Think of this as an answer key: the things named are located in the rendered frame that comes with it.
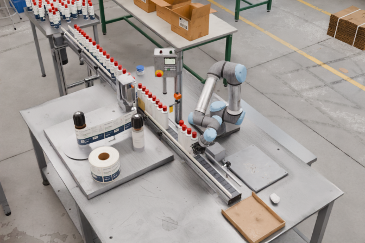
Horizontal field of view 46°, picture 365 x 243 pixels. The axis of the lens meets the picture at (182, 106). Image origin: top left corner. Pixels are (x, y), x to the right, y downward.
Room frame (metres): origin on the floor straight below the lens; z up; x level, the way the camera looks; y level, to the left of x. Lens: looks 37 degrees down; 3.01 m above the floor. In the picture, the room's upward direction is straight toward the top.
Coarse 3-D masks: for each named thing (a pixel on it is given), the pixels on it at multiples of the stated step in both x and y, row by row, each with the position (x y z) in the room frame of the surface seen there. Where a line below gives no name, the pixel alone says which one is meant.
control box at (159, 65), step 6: (156, 54) 2.66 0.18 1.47; (162, 54) 2.67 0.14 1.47; (168, 54) 2.67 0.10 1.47; (174, 54) 2.67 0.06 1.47; (156, 60) 2.65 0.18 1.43; (162, 60) 2.65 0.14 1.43; (156, 66) 2.65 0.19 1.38; (162, 66) 2.65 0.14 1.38; (156, 72) 2.65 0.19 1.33; (162, 72) 2.65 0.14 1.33; (168, 72) 2.65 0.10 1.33; (174, 72) 2.65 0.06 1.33
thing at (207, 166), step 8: (152, 120) 2.66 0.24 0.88; (168, 128) 2.57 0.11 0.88; (176, 136) 2.47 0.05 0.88; (176, 144) 2.38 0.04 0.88; (184, 152) 2.30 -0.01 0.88; (200, 160) 2.22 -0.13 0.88; (208, 168) 2.14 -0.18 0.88; (208, 176) 2.06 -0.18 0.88; (216, 176) 2.06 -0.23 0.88; (216, 184) 1.99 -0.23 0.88; (224, 184) 1.99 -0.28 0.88; (232, 192) 1.92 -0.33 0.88
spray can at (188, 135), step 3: (189, 129) 2.31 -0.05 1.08; (186, 132) 2.32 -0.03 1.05; (189, 132) 2.30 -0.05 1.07; (186, 135) 2.30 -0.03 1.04; (189, 135) 2.29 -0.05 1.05; (186, 138) 2.30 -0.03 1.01; (189, 138) 2.29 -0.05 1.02; (186, 141) 2.30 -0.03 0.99; (189, 141) 2.29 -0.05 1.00; (186, 144) 2.29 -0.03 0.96; (189, 144) 2.29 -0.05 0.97; (186, 147) 2.29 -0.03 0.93; (189, 147) 2.29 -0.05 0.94; (186, 150) 2.29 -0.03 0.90; (189, 150) 2.29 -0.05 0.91; (189, 153) 2.29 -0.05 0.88
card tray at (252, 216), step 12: (252, 192) 1.94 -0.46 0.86; (240, 204) 1.86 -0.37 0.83; (252, 204) 1.86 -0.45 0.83; (264, 204) 1.84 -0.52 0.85; (228, 216) 1.74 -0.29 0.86; (240, 216) 1.76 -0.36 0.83; (252, 216) 1.76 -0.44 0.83; (264, 216) 1.76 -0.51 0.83; (276, 216) 1.75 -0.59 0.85; (240, 228) 1.65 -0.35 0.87; (252, 228) 1.67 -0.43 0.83; (264, 228) 1.67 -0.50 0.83; (276, 228) 1.65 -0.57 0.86; (252, 240) 1.56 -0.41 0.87
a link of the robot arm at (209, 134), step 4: (208, 128) 2.14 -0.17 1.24; (204, 132) 2.11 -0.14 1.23; (208, 132) 2.09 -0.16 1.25; (212, 132) 2.09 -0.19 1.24; (216, 132) 2.10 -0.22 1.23; (204, 136) 2.09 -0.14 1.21; (208, 136) 2.07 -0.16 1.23; (212, 136) 2.07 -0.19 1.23; (204, 140) 2.09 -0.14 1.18; (208, 140) 2.07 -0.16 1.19; (212, 140) 2.08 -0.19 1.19; (204, 144) 2.10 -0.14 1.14; (208, 144) 2.10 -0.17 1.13
